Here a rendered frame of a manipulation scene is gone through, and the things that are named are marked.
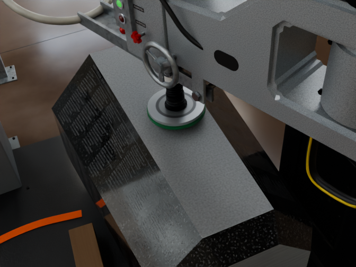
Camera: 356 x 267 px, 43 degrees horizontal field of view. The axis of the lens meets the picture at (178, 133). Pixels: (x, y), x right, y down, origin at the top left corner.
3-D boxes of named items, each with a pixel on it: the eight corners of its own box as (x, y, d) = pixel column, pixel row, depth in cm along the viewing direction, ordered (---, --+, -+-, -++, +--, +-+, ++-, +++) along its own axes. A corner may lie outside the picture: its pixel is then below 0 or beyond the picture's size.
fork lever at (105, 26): (243, 79, 148) (244, 67, 144) (203, 108, 139) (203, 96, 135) (110, 7, 184) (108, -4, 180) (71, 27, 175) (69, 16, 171)
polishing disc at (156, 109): (162, 134, 159) (162, 131, 158) (138, 100, 173) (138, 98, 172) (215, 113, 165) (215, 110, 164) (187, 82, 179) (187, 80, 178)
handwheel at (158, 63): (199, 82, 137) (197, 39, 127) (176, 98, 133) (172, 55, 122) (165, 63, 146) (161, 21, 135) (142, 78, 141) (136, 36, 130)
